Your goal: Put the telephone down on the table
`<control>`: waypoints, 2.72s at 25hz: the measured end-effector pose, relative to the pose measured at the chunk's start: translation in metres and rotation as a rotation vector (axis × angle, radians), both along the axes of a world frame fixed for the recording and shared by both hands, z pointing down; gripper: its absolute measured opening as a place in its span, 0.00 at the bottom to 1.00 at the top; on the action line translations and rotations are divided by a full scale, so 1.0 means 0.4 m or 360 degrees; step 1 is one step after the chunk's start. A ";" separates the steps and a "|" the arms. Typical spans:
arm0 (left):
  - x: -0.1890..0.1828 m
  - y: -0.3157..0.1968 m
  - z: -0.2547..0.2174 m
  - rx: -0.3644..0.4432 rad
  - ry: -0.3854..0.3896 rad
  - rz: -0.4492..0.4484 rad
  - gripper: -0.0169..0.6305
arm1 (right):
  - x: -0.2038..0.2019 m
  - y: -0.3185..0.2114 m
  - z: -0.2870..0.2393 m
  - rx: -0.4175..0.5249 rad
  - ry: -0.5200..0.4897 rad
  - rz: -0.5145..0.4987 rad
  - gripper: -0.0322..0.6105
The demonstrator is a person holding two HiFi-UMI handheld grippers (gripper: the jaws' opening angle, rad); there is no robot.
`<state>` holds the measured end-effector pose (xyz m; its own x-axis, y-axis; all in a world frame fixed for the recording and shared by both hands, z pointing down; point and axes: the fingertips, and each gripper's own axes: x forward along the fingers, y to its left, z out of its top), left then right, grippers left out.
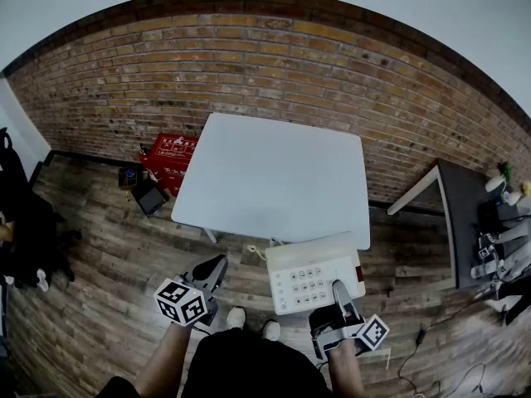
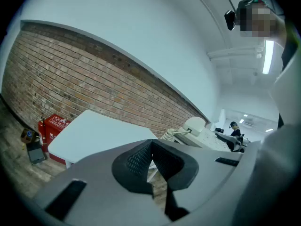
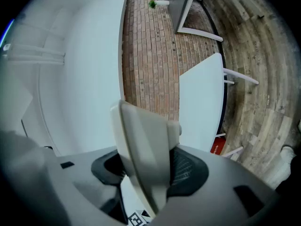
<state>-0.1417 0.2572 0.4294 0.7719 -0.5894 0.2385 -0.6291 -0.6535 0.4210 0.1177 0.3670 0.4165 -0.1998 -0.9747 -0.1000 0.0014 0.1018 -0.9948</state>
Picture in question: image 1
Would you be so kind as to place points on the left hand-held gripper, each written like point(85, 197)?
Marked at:
point(180, 303)

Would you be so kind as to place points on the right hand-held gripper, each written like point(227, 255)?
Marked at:
point(336, 332)

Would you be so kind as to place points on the white desk telephone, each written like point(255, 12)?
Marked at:
point(307, 272)

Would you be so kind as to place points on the person's left forearm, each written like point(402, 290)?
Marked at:
point(164, 359)

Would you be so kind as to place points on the person's right forearm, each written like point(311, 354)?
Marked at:
point(344, 371)

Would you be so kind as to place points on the person's left white shoe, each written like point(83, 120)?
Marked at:
point(236, 317)

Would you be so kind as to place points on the person's white shoe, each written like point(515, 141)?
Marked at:
point(236, 317)
point(271, 331)

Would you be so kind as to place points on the person's right white shoe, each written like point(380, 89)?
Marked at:
point(271, 331)

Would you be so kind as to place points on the black flat case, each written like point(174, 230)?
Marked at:
point(149, 199)

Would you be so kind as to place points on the person's black clothing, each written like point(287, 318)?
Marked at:
point(249, 367)

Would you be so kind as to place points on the red fire equipment box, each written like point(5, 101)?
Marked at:
point(166, 156)

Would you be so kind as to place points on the dark side table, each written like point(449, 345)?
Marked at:
point(462, 214)

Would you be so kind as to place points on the grey spare gripper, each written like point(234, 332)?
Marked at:
point(489, 270)
point(512, 235)

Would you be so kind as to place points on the black device on table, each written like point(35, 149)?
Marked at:
point(489, 216)

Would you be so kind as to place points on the white vase with green plant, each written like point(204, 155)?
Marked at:
point(498, 178)

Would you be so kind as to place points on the white vase with yellow flower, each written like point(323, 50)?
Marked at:
point(516, 195)

